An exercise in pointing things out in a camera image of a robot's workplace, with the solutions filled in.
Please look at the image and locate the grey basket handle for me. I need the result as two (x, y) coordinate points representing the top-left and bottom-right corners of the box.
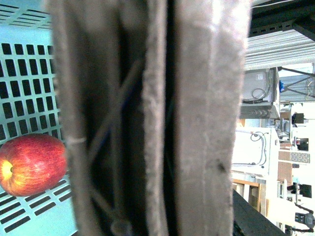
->
(45, 0), (252, 236)

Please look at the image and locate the red yellow apple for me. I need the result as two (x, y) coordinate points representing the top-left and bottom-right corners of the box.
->
(0, 134), (67, 197)

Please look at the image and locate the turquoise plastic shopping basket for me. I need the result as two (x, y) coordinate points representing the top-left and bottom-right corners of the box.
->
(0, 0), (78, 236)

